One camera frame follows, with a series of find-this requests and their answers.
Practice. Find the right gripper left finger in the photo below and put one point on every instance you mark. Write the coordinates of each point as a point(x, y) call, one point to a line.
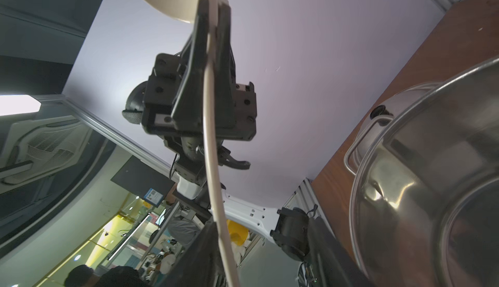
point(187, 111)

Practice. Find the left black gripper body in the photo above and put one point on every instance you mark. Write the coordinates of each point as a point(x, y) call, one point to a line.
point(151, 103)

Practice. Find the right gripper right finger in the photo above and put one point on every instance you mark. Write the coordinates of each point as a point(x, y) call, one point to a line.
point(225, 117)

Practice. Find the cream plastic ladle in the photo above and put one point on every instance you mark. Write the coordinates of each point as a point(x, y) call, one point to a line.
point(183, 10)

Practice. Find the steel pot lid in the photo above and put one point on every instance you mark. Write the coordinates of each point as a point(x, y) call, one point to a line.
point(391, 107)

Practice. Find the stainless steel pot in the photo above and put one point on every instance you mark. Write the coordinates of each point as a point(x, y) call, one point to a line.
point(424, 202)

